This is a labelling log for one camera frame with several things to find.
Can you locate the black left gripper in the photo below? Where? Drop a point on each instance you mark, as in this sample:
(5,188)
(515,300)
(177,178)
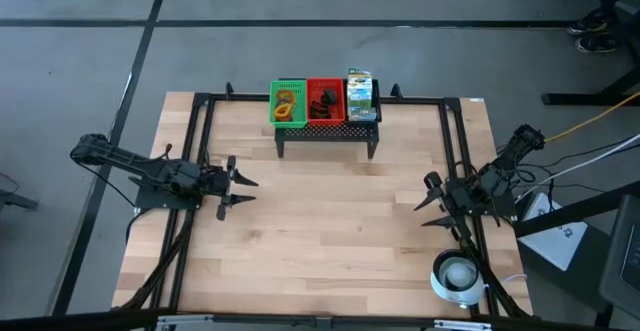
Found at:
(216,181)

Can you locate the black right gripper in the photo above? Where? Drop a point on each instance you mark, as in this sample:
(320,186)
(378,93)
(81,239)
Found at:
(462,198)

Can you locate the green plastic basket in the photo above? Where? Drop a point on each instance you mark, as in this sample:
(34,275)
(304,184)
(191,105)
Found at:
(274,103)

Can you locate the black binder clip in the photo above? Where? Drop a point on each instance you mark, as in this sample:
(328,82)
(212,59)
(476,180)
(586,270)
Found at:
(329,97)
(319,111)

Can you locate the black mesh tray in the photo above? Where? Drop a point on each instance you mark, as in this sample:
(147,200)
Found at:
(377,106)

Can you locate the red plastic basket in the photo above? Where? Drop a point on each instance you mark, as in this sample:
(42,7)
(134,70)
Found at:
(312,88)

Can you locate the green blue crayon box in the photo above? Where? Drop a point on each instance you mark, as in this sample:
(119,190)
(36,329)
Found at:
(360,96)

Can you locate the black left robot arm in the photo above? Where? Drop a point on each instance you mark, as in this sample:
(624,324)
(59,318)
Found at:
(130,163)

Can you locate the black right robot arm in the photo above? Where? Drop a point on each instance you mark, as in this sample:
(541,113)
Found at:
(505,171)

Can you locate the black perforated metal desk riser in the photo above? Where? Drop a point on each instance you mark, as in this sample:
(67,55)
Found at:
(325,133)

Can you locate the dark grey desk equipment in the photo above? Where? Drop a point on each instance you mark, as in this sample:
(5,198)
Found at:
(620,256)

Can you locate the white cardboard box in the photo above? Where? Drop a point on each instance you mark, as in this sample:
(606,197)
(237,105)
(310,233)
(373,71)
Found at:
(555,236)

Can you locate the grey furniture foot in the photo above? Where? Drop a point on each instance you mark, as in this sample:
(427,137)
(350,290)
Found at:
(15,201)

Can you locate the person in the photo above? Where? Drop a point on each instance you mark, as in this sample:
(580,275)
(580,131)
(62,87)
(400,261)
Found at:
(590,23)

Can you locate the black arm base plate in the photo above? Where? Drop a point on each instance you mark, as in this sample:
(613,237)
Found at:
(155,202)
(505,211)

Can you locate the black metal table frame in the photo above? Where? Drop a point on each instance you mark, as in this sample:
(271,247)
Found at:
(240,97)

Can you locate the black desk frame bar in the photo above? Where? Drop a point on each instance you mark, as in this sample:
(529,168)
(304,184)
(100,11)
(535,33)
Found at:
(575,211)

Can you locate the black camera rig crossbar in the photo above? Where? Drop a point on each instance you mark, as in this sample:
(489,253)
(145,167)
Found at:
(75,320)

